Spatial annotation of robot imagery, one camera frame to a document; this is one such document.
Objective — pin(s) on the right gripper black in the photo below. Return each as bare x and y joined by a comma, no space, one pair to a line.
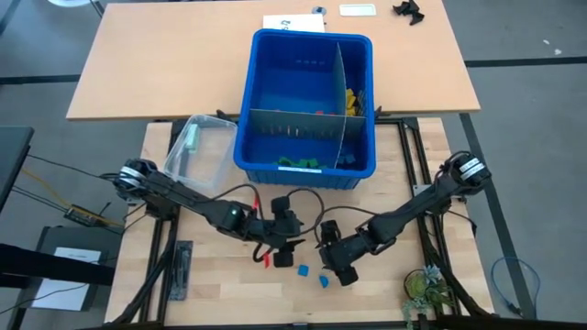
344,252

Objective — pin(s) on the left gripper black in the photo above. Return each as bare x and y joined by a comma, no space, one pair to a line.
275,229

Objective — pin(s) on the green rectangular block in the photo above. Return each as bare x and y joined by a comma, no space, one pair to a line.
316,163
302,162

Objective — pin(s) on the green long block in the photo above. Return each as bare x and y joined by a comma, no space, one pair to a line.
285,161

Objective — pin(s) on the blue rectangular block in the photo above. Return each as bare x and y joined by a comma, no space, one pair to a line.
348,159

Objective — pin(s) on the grey slotted divider panel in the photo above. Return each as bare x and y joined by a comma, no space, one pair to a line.
340,82
298,123

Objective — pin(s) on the clear plastic container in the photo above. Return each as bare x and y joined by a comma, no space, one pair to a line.
202,156

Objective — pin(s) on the yellow long rectangular block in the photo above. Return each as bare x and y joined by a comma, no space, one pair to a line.
350,96

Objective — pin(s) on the blue plastic bin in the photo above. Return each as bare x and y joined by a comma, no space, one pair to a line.
293,82

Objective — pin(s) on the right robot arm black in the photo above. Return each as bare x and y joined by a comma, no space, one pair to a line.
413,211

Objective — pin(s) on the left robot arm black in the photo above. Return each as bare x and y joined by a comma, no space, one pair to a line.
183,197

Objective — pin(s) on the white bin label strip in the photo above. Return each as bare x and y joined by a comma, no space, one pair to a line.
299,170

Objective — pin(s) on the artificial potted plant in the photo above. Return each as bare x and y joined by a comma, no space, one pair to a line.
419,286

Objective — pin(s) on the dark grey rectangular plate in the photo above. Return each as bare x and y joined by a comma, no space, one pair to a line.
181,270

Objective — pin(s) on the grey metal mounting plate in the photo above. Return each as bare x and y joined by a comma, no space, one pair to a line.
422,189

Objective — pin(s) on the black clamp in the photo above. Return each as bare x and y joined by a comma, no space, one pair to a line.
222,113
378,112

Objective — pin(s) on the white paper note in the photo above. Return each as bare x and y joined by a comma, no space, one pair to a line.
78,255

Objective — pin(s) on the light wooden desk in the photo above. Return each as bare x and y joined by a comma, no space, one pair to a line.
160,69

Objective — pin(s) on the white paper sheet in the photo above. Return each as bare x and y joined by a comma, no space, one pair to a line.
293,20

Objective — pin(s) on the grey desk grommet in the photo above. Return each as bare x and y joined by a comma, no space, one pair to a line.
317,10

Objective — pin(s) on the black equipment case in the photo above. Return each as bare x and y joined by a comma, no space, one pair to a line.
46,238

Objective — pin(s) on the black beam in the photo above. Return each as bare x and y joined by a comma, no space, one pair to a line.
46,266

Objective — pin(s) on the black side desk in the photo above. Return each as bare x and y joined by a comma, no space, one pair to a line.
14,160

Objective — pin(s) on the white round object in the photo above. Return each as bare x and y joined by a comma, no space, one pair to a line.
69,2

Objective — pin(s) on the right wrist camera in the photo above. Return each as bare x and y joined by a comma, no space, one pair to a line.
330,229

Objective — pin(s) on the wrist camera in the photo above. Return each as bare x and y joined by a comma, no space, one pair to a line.
330,229
281,205

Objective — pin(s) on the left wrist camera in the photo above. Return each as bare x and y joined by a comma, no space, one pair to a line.
281,205

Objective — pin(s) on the black plastic bracket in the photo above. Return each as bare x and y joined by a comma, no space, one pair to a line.
410,11

